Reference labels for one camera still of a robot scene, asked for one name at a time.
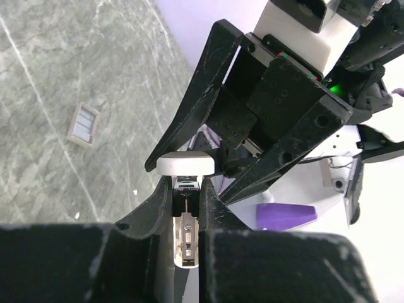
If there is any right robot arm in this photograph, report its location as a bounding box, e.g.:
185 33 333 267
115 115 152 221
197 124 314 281
145 1 403 205

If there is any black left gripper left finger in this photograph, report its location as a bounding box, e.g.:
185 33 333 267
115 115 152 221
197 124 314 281
1 177 174 302

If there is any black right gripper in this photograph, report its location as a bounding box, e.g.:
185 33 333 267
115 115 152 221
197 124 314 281
145 19 352 205

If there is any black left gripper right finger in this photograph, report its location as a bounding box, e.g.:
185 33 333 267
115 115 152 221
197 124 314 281
199 178 377 302

